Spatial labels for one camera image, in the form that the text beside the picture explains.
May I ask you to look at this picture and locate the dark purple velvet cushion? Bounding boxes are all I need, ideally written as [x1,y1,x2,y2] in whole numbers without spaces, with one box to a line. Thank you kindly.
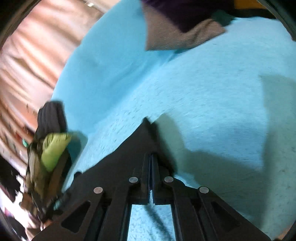
[143,0,234,33]

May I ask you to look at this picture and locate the lime green puffer jacket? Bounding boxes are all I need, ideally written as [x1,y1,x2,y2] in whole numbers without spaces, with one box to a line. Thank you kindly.
[41,133,72,172]

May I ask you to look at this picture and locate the black pants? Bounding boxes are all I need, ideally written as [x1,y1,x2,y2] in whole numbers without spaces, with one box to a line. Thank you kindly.
[61,118,175,207]

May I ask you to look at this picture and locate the grey woven cushion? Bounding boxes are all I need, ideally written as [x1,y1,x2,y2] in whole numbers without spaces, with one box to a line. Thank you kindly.
[142,3,226,51]

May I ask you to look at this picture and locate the striped beige curtain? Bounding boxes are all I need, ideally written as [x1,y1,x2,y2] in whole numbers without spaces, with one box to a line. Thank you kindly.
[1,1,115,164]

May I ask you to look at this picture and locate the olive brown jacket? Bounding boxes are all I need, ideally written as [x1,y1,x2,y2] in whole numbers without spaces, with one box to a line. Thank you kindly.
[26,142,72,220]

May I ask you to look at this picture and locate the dark quilted puffer jacket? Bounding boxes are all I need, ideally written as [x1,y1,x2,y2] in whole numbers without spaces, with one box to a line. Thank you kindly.
[34,101,67,140]

